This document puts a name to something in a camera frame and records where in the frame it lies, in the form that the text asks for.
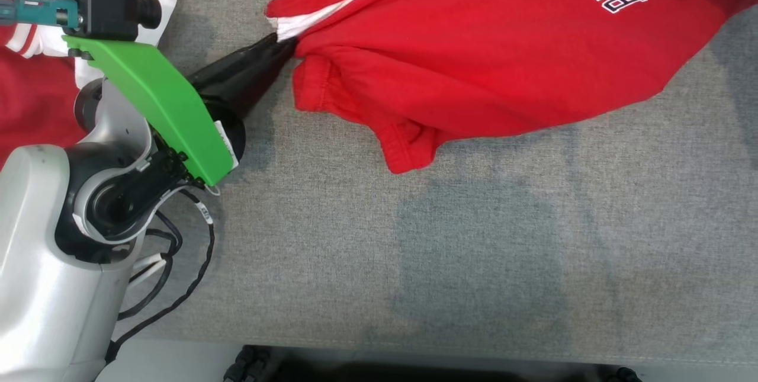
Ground teal left camera connector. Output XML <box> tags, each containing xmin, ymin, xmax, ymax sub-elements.
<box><xmin>0</xmin><ymin>0</ymin><xmax>81</xmax><ymax>31</ymax></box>

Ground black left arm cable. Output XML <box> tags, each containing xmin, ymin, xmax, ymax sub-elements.
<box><xmin>105</xmin><ymin>188</ymin><xmax>216</xmax><ymax>365</ymax></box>

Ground red shorts with white waistband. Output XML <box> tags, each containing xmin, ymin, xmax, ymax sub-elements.
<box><xmin>265</xmin><ymin>0</ymin><xmax>758</xmax><ymax>174</ymax></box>

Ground red t-shirt with white sleeves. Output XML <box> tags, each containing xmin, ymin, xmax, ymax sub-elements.
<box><xmin>0</xmin><ymin>0</ymin><xmax>179</xmax><ymax>171</ymax></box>

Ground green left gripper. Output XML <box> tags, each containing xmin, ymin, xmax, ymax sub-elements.
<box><xmin>62</xmin><ymin>33</ymin><xmax>297</xmax><ymax>188</ymax></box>

